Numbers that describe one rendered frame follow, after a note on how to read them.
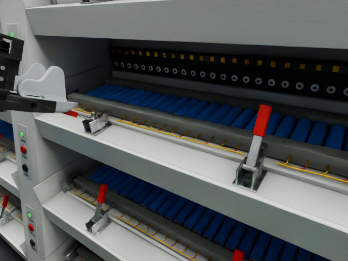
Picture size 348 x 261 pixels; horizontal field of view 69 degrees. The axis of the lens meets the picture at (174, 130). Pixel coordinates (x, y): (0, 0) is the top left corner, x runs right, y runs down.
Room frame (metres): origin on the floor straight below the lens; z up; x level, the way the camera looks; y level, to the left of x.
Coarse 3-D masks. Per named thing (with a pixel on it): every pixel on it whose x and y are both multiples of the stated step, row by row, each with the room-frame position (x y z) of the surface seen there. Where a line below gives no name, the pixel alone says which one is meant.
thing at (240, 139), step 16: (80, 96) 0.51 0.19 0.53; (112, 112) 0.45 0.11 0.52; (128, 112) 0.43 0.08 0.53; (144, 112) 0.41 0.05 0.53; (160, 112) 0.41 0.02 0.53; (176, 128) 0.38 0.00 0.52; (192, 128) 0.36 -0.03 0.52; (208, 128) 0.35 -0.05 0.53; (224, 128) 0.34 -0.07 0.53; (240, 128) 0.34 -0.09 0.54; (208, 144) 0.33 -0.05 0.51; (224, 144) 0.34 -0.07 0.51; (240, 144) 0.32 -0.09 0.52; (272, 144) 0.30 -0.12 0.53; (288, 144) 0.29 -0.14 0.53; (304, 144) 0.29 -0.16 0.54; (288, 160) 0.28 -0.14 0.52; (304, 160) 0.28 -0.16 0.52; (320, 160) 0.27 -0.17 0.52; (336, 160) 0.26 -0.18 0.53
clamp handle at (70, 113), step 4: (64, 112) 0.36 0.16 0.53; (68, 112) 0.37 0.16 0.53; (72, 112) 0.37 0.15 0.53; (76, 112) 0.38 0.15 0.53; (92, 112) 0.41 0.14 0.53; (72, 116) 0.37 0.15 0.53; (76, 116) 0.38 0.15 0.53; (80, 116) 0.38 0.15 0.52; (84, 116) 0.39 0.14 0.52; (92, 116) 0.41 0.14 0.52; (92, 120) 0.40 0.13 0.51
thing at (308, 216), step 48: (240, 96) 0.44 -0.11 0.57; (288, 96) 0.39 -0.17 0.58; (96, 144) 0.38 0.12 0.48; (144, 144) 0.36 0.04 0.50; (192, 192) 0.29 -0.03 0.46; (240, 192) 0.25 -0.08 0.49; (288, 192) 0.25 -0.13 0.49; (336, 192) 0.24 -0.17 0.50; (288, 240) 0.23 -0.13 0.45; (336, 240) 0.20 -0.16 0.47
